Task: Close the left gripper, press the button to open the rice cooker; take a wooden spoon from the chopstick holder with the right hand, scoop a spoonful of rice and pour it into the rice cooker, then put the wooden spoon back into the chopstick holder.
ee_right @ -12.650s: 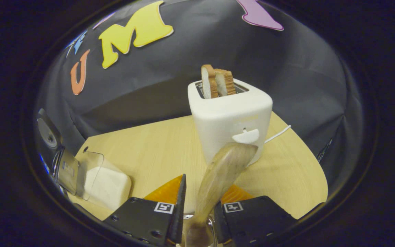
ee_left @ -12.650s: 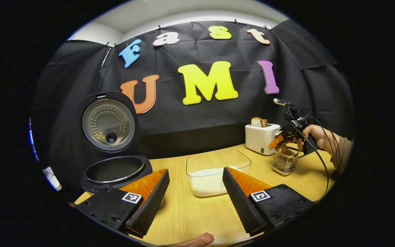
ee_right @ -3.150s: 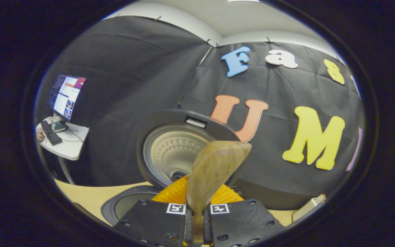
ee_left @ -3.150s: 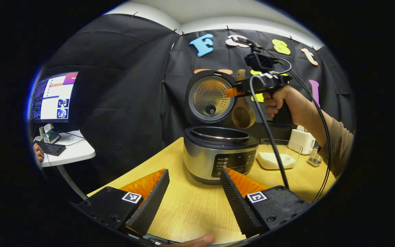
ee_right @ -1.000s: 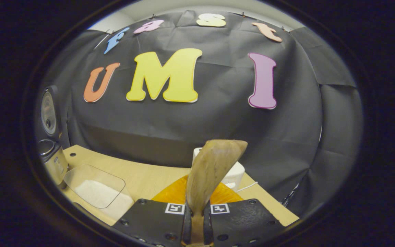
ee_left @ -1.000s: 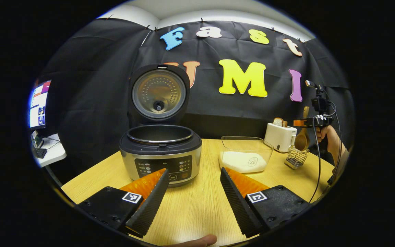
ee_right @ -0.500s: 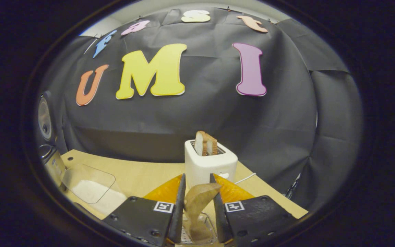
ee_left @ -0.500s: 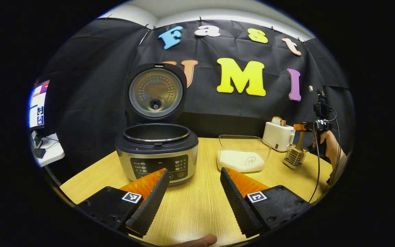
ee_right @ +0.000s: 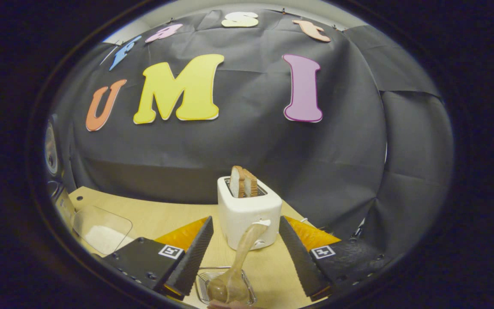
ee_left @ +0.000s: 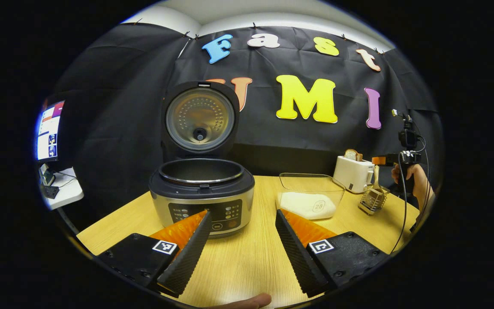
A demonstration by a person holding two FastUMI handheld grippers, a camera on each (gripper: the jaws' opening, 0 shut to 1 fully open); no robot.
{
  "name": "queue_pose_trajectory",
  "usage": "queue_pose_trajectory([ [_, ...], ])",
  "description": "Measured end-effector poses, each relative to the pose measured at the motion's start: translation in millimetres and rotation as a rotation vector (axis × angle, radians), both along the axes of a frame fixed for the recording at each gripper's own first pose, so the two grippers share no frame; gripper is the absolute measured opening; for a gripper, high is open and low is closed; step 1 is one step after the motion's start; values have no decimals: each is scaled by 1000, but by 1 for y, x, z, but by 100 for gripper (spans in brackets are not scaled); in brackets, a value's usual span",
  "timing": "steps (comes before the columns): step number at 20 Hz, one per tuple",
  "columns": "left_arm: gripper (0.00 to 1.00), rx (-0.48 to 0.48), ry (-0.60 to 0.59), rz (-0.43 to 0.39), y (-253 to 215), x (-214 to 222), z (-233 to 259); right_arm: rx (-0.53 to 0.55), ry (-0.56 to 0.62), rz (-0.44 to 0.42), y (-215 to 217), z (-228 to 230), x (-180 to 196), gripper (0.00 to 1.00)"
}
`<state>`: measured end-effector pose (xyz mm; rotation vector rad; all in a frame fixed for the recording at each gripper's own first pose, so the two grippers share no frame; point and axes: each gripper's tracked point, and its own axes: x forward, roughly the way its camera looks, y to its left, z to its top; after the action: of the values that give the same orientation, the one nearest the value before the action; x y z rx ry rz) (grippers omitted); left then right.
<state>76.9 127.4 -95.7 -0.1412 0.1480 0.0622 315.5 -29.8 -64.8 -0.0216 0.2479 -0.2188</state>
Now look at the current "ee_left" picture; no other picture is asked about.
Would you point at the black backdrop cloth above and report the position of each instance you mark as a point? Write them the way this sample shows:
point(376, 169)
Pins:
point(298, 141)

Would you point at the white side table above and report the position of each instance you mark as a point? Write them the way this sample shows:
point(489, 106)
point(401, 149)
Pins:
point(69, 193)

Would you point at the white toaster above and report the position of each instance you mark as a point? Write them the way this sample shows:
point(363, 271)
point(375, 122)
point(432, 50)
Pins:
point(352, 174)

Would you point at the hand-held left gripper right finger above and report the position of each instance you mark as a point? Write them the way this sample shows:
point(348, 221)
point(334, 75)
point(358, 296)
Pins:
point(298, 253)

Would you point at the black keyboard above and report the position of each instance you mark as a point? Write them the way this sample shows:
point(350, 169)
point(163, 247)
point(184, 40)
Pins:
point(51, 192)

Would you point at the white rice heap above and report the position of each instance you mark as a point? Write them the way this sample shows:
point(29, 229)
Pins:
point(305, 205)

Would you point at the small grey desk device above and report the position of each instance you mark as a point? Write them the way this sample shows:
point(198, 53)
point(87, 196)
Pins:
point(46, 175)

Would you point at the clear plastic rice container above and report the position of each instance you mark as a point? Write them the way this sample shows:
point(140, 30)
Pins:
point(311, 184)

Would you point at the brown bread slice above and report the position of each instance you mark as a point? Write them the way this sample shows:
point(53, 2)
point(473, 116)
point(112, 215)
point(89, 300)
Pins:
point(352, 155)

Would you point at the black silver rice cooker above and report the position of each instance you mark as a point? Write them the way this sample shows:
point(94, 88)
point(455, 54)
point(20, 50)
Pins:
point(202, 189)

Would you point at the computer monitor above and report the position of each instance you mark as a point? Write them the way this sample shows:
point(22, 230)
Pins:
point(49, 128)

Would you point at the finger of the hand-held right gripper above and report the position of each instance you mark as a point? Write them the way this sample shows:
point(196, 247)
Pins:
point(384, 160)

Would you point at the wooden spoon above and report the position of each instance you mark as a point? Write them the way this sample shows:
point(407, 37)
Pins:
point(376, 180)

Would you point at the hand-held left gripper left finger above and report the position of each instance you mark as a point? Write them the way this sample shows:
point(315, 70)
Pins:
point(189, 253)

